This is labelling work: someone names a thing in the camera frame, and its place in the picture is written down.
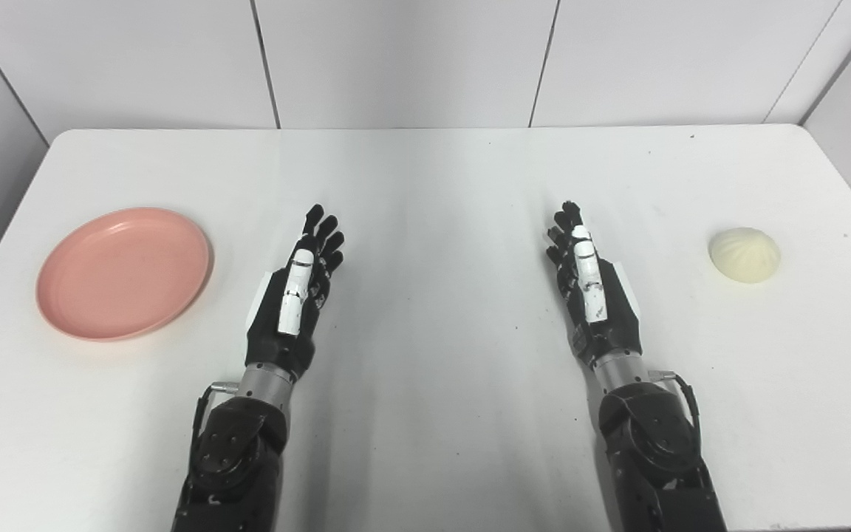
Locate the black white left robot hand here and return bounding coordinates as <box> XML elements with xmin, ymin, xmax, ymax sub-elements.
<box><xmin>245</xmin><ymin>204</ymin><xmax>346</xmax><ymax>381</ymax></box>

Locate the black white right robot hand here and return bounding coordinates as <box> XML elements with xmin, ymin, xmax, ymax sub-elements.
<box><xmin>545</xmin><ymin>201</ymin><xmax>645</xmax><ymax>369</ymax></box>

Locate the cream steamed bun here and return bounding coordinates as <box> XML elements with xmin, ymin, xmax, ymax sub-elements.
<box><xmin>708</xmin><ymin>227</ymin><xmax>782</xmax><ymax>284</ymax></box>

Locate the pink round plate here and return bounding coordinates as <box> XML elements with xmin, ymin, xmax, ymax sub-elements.
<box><xmin>35</xmin><ymin>207</ymin><xmax>214</xmax><ymax>342</ymax></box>

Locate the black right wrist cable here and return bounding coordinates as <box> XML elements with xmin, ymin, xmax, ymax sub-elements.
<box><xmin>649</xmin><ymin>369</ymin><xmax>704</xmax><ymax>448</ymax></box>

